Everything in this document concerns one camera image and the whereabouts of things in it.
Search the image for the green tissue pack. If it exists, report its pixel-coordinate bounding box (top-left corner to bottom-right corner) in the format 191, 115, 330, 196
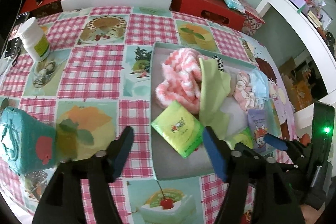
226, 127, 253, 150
151, 101, 204, 159

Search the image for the pink floral scrunchie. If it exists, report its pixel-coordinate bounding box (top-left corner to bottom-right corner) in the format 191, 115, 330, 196
234, 71, 256, 112

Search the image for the blue face mask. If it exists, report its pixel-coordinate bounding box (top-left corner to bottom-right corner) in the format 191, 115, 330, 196
249, 69, 269, 101

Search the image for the light green cloth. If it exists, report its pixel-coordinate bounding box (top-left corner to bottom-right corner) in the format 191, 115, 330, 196
199, 58, 231, 140

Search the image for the leopard print scrunchie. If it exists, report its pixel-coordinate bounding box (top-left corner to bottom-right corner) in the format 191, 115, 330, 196
213, 55, 225, 72

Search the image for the pink white fluffy towel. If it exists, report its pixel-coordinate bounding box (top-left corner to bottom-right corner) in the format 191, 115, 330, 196
155, 48, 209, 114

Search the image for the teal shallow box tray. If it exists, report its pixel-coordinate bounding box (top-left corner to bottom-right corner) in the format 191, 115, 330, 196
150, 41, 281, 181

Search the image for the teal plastic toy case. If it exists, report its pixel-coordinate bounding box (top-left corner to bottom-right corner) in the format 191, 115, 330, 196
1, 106, 56, 175

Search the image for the patterned checkered tablecloth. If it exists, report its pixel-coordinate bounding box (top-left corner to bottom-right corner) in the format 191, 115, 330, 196
1, 7, 296, 223

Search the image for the red patterned box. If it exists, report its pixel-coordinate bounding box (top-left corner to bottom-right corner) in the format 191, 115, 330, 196
238, 0, 265, 36

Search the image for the white pill bottle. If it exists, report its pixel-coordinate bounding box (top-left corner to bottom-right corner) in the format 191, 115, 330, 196
18, 17, 51, 62

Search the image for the white desk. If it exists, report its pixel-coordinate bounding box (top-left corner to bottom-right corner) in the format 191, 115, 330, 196
256, 0, 336, 94

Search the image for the blue wet wipes pack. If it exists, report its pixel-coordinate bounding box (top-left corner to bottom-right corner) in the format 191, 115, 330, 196
223, 0, 245, 13

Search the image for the smartphone on stand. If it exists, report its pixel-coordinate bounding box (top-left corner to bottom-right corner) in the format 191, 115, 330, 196
3, 11, 30, 59

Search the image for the red gift box right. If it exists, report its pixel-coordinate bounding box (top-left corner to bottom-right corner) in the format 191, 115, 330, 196
171, 0, 245, 31

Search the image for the white board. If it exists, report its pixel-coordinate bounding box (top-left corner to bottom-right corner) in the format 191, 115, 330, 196
60, 0, 172, 11

